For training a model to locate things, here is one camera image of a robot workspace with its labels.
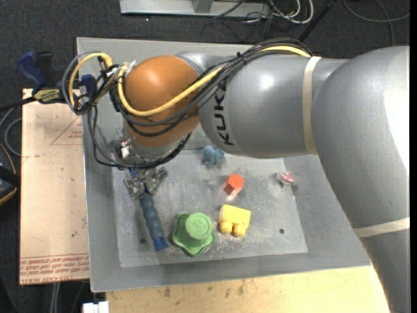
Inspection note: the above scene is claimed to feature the blue ribbed handle tool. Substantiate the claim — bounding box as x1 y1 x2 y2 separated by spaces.
139 191 169 252

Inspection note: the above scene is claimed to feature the green star-shaped toy cup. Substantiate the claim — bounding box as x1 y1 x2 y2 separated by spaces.
171 211 217 258

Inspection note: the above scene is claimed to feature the blue toy animal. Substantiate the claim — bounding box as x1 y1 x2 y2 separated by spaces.
201 145 225 168

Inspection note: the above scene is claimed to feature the brown cardboard board red print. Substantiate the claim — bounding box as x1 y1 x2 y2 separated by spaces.
19 88 91 286

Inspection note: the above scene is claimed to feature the orange-red hexagonal block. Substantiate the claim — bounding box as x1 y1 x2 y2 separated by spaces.
223 173 246 196

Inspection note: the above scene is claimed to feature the yellow toy building block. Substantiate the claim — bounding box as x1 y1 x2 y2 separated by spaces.
218 203 252 239

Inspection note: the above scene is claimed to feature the grey metal bin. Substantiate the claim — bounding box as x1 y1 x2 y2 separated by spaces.
76 37 381 293

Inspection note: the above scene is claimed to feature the red and clear small toy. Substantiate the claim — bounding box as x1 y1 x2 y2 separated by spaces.
276 170 298 187

